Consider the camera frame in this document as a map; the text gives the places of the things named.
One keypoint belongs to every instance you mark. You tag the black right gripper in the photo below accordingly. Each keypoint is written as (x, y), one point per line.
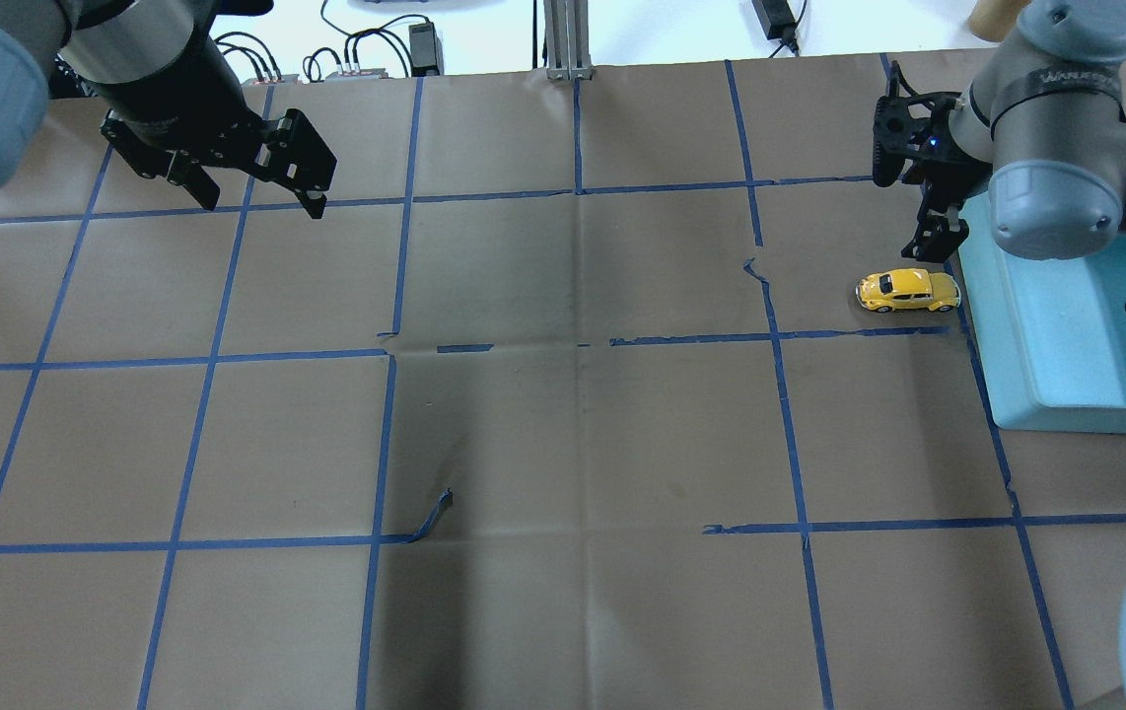
(951, 176)

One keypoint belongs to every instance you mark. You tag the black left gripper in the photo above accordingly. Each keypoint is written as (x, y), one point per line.
(172, 83)

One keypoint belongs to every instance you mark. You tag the yellow toy beetle car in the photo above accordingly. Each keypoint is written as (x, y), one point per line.
(908, 289)

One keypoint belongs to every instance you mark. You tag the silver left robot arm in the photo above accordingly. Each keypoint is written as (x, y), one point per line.
(104, 42)

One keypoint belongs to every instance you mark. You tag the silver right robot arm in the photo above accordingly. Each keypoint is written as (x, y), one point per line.
(1041, 130)

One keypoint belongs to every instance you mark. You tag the orange grey adapter box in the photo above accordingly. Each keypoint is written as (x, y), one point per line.
(357, 74)
(269, 81)

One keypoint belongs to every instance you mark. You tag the light blue plastic bin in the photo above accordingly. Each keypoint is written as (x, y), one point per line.
(1051, 334)

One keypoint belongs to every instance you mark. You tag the black power adapter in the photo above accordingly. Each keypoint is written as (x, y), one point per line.
(426, 53)

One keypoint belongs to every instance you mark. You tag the cardboard tube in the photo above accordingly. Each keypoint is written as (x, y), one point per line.
(992, 20)

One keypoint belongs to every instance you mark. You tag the brown paper table mat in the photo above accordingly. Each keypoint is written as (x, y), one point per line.
(564, 404)

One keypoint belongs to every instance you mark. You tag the aluminium frame post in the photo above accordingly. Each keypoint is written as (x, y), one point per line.
(567, 54)

